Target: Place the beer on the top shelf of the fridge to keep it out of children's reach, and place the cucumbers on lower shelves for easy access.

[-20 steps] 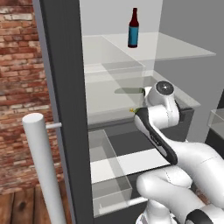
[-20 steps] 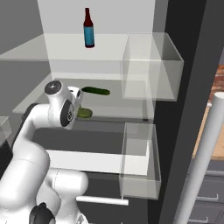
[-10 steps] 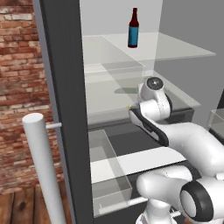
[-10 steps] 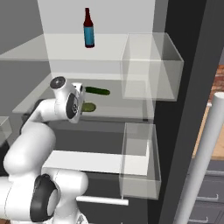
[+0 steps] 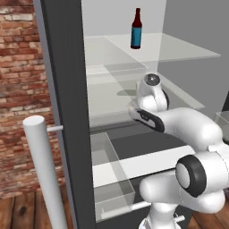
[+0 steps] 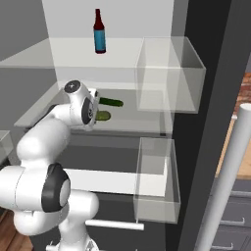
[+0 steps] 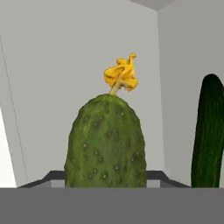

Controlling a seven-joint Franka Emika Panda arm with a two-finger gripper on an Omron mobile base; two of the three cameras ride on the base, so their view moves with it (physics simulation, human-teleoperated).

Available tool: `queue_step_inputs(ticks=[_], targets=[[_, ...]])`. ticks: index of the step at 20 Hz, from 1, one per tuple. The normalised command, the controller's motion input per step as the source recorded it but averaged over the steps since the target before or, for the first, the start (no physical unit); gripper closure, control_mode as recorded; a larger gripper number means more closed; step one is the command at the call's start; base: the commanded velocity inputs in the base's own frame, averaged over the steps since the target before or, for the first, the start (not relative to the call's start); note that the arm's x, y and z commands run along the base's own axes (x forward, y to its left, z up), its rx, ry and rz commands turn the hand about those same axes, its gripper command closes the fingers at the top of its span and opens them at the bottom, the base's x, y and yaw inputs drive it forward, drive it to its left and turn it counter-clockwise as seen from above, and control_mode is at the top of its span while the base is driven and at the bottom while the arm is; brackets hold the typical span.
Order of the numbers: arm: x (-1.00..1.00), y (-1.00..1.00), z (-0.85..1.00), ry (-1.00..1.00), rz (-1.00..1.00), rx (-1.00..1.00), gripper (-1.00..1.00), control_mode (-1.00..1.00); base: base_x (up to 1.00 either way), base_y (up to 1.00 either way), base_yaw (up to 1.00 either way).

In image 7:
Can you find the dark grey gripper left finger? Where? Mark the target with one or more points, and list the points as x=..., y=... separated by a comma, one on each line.
x=49, y=178

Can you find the smooth dark green cucumber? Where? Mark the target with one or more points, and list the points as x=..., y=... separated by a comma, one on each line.
x=207, y=134

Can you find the bumpy green cucumber with flower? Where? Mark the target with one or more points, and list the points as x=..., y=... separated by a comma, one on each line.
x=105, y=143

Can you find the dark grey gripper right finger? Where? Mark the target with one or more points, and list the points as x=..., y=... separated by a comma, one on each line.
x=159, y=178

